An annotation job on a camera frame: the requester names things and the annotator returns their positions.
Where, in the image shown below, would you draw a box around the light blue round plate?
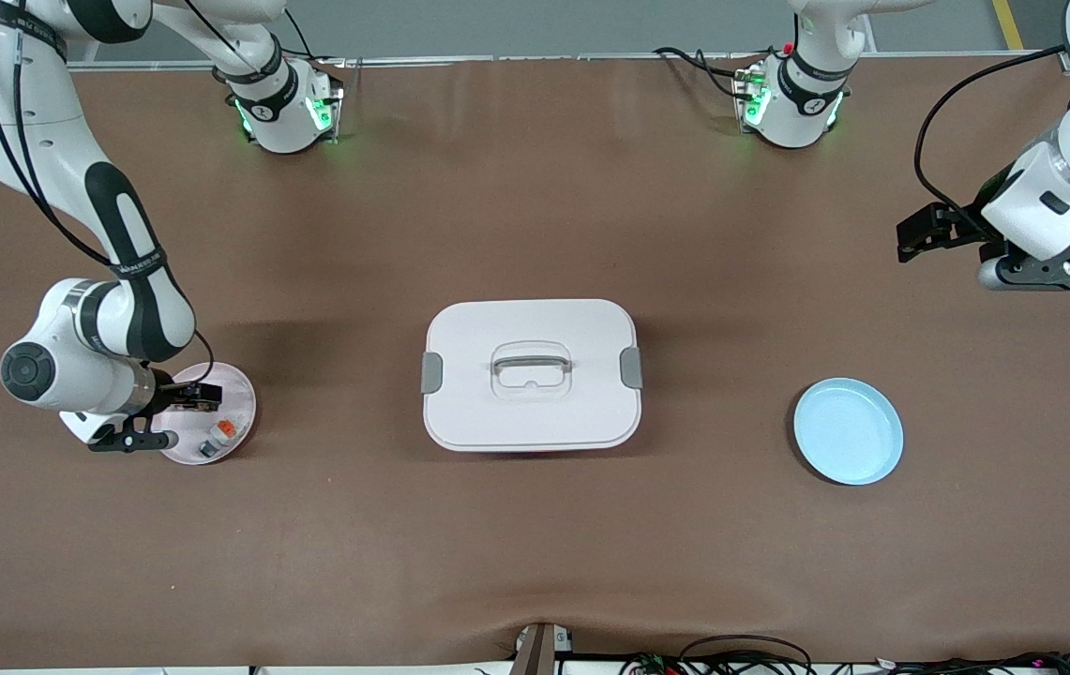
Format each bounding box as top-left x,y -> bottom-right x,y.
793,377 -> 905,487

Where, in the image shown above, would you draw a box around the pink round plate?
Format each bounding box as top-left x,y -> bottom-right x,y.
156,362 -> 258,467

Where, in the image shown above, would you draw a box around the white orange switch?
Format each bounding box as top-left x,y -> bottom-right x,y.
199,413 -> 250,461

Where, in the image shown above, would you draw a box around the black base power cables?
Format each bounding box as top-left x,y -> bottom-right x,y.
653,45 -> 762,100

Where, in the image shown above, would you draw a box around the black cable bundle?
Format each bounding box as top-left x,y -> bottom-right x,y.
872,651 -> 1070,675

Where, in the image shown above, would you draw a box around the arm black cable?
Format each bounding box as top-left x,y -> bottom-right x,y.
912,45 -> 1070,231
0,0 -> 219,387

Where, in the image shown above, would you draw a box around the black looped cable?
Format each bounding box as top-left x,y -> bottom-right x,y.
679,635 -> 813,675

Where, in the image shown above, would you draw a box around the brown table mat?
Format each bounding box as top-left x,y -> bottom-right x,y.
0,54 -> 1070,668

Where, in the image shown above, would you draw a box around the white lidded storage box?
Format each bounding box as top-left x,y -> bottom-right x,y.
421,298 -> 644,454

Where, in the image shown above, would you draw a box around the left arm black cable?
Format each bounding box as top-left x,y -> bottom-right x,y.
912,45 -> 1070,231

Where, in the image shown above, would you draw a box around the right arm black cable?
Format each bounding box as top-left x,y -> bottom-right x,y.
0,0 -> 219,387

